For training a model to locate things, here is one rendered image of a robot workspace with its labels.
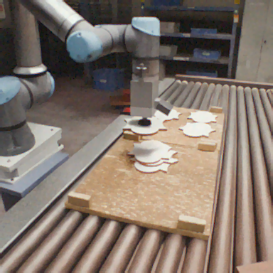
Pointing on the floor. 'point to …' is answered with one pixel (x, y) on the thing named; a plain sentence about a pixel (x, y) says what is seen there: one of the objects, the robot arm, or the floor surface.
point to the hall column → (92, 61)
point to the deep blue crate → (108, 79)
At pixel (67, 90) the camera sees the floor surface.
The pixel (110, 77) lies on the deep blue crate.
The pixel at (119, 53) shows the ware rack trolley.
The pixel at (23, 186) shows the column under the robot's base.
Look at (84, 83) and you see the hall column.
